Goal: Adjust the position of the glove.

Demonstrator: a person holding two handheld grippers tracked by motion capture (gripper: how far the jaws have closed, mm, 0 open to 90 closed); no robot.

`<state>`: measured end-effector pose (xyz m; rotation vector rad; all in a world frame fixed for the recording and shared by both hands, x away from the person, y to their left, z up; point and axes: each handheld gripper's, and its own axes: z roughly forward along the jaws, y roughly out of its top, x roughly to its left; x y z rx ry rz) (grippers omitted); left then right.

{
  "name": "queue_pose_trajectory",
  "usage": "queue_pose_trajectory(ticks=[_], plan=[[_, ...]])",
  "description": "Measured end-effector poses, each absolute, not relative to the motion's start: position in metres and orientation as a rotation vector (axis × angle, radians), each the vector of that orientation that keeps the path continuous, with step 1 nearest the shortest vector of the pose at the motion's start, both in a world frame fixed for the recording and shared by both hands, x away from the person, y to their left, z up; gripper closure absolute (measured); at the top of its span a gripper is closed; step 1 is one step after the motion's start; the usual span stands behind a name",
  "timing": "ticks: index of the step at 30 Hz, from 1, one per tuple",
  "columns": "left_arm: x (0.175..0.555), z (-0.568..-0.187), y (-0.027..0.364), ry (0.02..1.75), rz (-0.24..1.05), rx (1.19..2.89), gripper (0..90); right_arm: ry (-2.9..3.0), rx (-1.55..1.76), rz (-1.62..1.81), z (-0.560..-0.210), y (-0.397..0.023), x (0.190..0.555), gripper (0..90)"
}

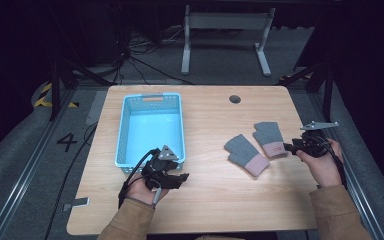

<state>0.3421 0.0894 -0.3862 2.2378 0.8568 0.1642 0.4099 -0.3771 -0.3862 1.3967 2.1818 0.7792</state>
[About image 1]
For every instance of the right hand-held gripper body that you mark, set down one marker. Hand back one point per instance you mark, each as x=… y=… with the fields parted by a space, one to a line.
x=315 y=145

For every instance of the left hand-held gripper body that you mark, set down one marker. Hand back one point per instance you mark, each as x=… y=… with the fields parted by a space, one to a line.
x=156 y=166

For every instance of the grey pink sock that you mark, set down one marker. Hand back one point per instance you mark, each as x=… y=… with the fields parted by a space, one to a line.
x=269 y=135
x=243 y=151

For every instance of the light blue plastic basket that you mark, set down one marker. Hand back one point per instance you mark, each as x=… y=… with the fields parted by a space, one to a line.
x=153 y=130

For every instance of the person's right hand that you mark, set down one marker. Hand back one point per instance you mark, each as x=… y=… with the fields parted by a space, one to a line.
x=326 y=170

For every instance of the person's left hand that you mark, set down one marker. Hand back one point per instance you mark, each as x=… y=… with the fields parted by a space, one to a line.
x=141 y=193

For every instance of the black tripod stand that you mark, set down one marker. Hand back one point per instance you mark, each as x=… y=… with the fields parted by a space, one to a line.
x=55 y=86
x=328 y=90

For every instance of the grey floor tape strip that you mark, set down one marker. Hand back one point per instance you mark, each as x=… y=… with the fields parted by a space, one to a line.
x=96 y=108

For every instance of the yellow black hazard tape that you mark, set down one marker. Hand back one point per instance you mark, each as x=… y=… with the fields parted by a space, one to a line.
x=43 y=101

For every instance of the grey metal table frame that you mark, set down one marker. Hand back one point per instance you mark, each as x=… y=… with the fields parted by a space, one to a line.
x=226 y=20

